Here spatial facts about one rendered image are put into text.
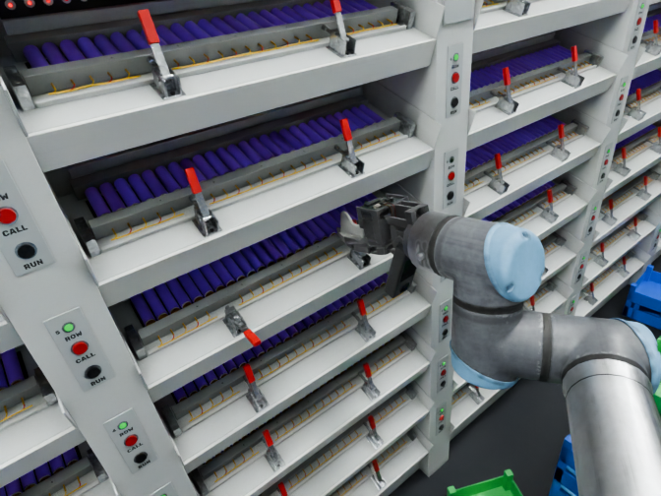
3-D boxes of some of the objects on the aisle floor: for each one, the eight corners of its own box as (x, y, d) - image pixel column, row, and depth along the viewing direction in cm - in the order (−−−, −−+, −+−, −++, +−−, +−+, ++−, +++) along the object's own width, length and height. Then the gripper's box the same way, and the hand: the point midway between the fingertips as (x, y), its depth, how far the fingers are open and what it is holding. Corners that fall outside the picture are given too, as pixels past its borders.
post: (566, 352, 175) (714, -267, 87) (552, 364, 170) (695, -276, 82) (520, 327, 189) (608, -225, 101) (507, 338, 185) (587, -230, 97)
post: (449, 459, 142) (496, -359, 54) (428, 477, 138) (445, -381, 50) (404, 419, 156) (385, -279, 68) (385, 435, 152) (337, -290, 64)
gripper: (446, 196, 67) (359, 184, 84) (394, 221, 62) (314, 204, 79) (451, 247, 70) (367, 225, 87) (403, 275, 65) (324, 246, 82)
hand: (349, 229), depth 83 cm, fingers open, 3 cm apart
